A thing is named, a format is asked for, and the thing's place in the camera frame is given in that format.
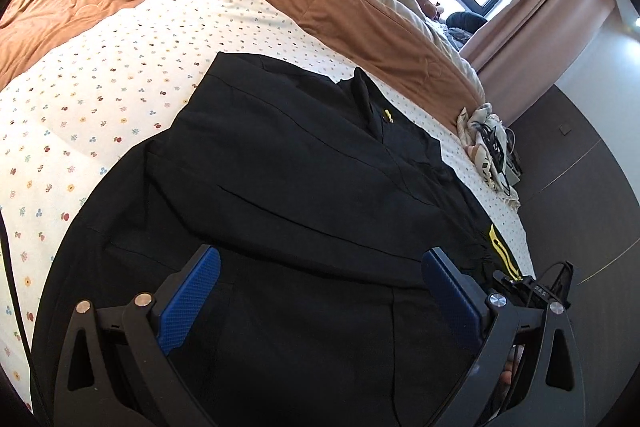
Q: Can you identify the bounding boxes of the grey patterned bedding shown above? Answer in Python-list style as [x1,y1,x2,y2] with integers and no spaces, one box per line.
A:
[440,19,473,55]

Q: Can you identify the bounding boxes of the black garment with yellow marks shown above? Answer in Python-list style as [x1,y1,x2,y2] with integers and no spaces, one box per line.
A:
[30,52,538,427]

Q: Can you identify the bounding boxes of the black cable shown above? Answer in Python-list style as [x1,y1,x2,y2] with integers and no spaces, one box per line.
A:
[0,211,34,374]

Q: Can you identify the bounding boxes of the tangled black cables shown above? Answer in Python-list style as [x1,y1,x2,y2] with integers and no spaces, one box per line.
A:
[475,117,522,198]

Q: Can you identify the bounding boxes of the pink curtain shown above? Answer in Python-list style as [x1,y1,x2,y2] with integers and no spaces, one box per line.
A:
[459,0,617,128]

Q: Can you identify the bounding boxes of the white dotted blanket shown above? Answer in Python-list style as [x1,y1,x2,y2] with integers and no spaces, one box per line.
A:
[0,0,536,403]

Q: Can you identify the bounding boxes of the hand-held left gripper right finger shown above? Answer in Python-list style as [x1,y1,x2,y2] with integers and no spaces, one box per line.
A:
[421,247,587,427]

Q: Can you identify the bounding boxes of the person's right hand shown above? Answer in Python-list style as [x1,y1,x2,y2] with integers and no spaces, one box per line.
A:
[500,344,525,388]

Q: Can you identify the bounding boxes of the dark round cushion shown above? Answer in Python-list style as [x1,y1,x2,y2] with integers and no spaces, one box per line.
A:
[446,10,489,31]

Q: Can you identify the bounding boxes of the brown plush toy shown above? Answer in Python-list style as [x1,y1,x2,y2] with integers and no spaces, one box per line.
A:
[410,0,447,22]

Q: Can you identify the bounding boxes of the patterned crumpled cloth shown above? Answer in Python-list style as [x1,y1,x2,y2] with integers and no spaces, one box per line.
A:
[456,103,522,208]

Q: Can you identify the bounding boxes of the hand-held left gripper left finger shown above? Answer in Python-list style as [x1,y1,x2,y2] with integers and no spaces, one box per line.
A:
[52,244,221,427]

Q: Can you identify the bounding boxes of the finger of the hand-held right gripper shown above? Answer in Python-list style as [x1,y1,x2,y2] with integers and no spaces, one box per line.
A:
[492,261,575,308]

